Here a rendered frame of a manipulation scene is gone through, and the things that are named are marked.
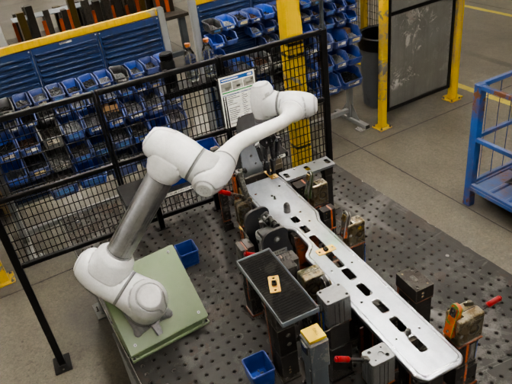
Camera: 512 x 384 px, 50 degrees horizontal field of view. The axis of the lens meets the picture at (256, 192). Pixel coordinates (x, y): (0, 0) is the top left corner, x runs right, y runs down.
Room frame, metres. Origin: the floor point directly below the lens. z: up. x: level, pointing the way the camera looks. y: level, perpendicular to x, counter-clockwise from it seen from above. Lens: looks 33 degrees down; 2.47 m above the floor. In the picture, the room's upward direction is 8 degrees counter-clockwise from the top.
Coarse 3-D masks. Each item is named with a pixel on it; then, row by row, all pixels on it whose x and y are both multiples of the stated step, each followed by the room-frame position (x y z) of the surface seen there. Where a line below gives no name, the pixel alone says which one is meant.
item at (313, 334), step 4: (316, 324) 1.23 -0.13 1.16; (304, 328) 1.22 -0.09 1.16; (308, 328) 1.22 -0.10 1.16; (312, 328) 1.22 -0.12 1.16; (316, 328) 1.21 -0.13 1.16; (320, 328) 1.21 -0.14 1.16; (304, 332) 1.20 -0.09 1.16; (308, 332) 1.20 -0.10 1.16; (312, 332) 1.20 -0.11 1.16; (316, 332) 1.20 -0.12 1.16; (320, 332) 1.20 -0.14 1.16; (324, 332) 1.19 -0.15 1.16; (304, 336) 1.19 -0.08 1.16; (308, 336) 1.19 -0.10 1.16; (312, 336) 1.18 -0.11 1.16; (316, 336) 1.18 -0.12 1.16; (320, 336) 1.18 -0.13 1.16; (324, 336) 1.18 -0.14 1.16; (308, 340) 1.17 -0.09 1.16; (312, 340) 1.17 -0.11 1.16; (316, 340) 1.17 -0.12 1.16; (320, 340) 1.17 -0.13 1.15
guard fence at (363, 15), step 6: (360, 0) 6.37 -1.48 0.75; (366, 0) 6.34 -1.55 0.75; (372, 0) 6.23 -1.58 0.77; (360, 6) 6.37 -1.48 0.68; (366, 6) 6.34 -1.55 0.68; (372, 6) 6.23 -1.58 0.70; (378, 6) 6.14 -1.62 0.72; (360, 12) 6.37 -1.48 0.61; (366, 12) 6.34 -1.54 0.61; (372, 12) 6.23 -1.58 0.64; (462, 12) 5.09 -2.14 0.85; (360, 18) 6.41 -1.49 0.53; (366, 18) 6.34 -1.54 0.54; (372, 18) 6.23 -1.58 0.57; (462, 18) 5.10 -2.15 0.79; (366, 24) 6.32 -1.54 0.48; (372, 24) 6.23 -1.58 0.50; (456, 90) 5.10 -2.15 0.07; (444, 96) 5.13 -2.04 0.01; (456, 96) 5.09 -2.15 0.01; (462, 96) 5.08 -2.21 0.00
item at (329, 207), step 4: (328, 204) 2.11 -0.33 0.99; (320, 208) 2.09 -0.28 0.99; (324, 208) 2.09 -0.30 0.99; (328, 208) 2.08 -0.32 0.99; (332, 208) 2.08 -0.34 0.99; (320, 212) 2.08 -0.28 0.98; (324, 212) 2.06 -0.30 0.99; (328, 212) 2.07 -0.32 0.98; (332, 212) 2.07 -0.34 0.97; (320, 216) 2.08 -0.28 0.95; (324, 216) 2.06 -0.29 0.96; (328, 216) 2.07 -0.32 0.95; (332, 216) 2.07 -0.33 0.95; (324, 220) 2.06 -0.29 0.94; (328, 220) 2.07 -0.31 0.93; (332, 220) 2.07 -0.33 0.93; (328, 224) 2.06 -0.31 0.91; (332, 224) 2.07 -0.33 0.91; (332, 228) 2.07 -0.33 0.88
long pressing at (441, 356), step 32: (256, 192) 2.29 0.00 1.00; (288, 192) 2.25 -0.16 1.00; (288, 224) 1.99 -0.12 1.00; (320, 224) 1.96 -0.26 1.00; (320, 256) 1.74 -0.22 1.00; (352, 256) 1.72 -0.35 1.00; (352, 288) 1.53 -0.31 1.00; (384, 288) 1.51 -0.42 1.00; (384, 320) 1.36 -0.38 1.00; (416, 320) 1.33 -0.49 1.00; (416, 352) 1.20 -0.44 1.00; (448, 352) 1.18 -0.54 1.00
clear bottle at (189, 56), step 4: (184, 44) 2.77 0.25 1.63; (188, 44) 2.77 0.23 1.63; (188, 48) 2.77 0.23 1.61; (184, 52) 2.77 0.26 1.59; (188, 52) 2.76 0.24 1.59; (192, 52) 2.77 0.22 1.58; (184, 56) 2.76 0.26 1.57; (188, 56) 2.75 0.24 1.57; (192, 56) 2.75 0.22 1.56; (184, 60) 2.76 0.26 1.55; (188, 60) 2.75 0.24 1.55; (192, 60) 2.75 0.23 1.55; (196, 60) 2.77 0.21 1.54; (184, 64) 2.77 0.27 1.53; (188, 64) 2.75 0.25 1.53; (188, 72) 2.75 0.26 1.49; (192, 72) 2.75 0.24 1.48; (196, 72) 2.75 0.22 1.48; (188, 76) 2.75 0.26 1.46; (192, 76) 2.75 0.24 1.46; (188, 80) 2.76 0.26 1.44; (192, 80) 2.75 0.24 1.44; (196, 80) 2.75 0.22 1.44
